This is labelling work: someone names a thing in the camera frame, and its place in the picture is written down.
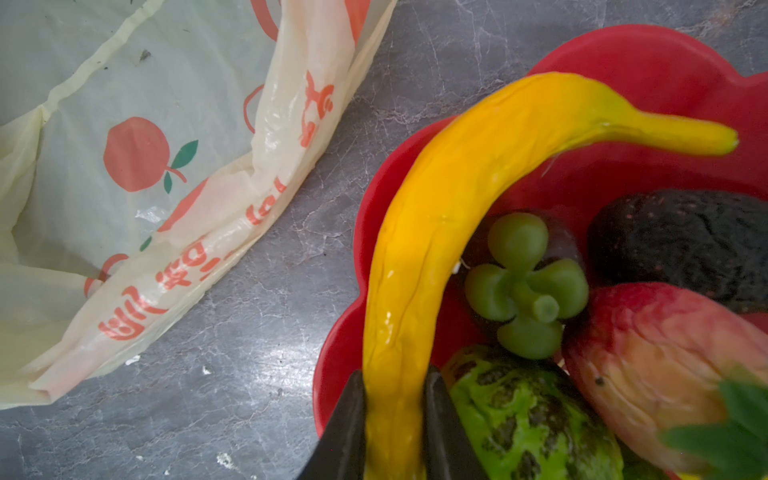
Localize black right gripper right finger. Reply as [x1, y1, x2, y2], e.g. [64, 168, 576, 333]
[424, 367, 488, 480]

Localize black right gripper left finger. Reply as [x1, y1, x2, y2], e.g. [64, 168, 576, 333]
[297, 370, 366, 480]

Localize bright green bumpy fake fruit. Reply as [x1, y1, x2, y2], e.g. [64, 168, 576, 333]
[442, 345, 624, 479]

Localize dark purple fake mangosteen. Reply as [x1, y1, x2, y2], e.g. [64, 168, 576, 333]
[457, 210, 589, 360]

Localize red fake strawberry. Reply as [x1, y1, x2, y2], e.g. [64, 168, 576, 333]
[562, 283, 767, 479]

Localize dark fake avocado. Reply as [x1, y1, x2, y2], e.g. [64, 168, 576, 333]
[587, 189, 767, 314]

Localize pale yellow printed plastic bag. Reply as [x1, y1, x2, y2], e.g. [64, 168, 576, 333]
[1, 1, 395, 409]

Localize yellow fake banana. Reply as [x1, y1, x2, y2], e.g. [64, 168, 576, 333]
[362, 72, 738, 479]

